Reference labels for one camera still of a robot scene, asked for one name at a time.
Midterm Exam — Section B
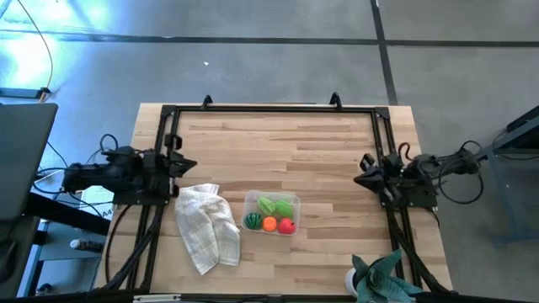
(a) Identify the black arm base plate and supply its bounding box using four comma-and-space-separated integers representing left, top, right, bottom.
111, 184, 174, 207
381, 184, 439, 210

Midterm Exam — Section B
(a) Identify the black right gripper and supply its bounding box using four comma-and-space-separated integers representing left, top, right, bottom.
353, 153, 408, 199

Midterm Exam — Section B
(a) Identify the green fabric plant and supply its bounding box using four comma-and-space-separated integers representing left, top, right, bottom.
351, 248, 424, 303

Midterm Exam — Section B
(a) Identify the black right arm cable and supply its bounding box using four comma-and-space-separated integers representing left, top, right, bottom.
437, 141, 485, 205

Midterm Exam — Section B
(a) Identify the clear plastic container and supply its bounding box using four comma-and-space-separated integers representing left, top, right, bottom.
240, 189, 302, 237

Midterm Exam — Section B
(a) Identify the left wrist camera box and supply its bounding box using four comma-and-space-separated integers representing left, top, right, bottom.
163, 133, 183, 151

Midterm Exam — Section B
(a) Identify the white checked cloth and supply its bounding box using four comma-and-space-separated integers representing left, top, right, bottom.
173, 183, 242, 276

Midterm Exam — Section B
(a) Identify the black metal table frame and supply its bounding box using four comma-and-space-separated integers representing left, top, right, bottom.
94, 91, 454, 295

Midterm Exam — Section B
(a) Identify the white paper sheet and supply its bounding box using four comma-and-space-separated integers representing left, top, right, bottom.
79, 184, 115, 220

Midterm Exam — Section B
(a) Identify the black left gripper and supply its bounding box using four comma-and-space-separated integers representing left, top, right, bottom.
142, 149, 198, 190

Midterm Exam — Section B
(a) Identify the white plant pot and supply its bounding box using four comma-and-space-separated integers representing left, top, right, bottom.
344, 268, 359, 296

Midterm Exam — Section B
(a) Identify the yellow floor cable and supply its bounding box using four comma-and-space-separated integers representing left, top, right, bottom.
16, 0, 54, 104

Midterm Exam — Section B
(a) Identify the grey monitor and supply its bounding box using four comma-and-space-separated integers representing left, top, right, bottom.
0, 103, 59, 222

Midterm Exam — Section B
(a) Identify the table with grey-blue legs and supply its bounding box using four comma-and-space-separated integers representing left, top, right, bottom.
464, 104, 539, 245

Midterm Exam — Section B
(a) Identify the light green toy cabbage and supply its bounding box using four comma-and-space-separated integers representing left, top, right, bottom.
257, 196, 277, 217

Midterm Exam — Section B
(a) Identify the smooth green toy fruit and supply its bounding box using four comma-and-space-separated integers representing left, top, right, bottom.
274, 199, 295, 220

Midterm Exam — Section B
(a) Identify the striped toy watermelon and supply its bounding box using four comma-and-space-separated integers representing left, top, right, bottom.
244, 212, 264, 231

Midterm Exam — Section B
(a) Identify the dark bottle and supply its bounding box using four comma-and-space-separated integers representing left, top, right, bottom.
69, 238, 104, 253

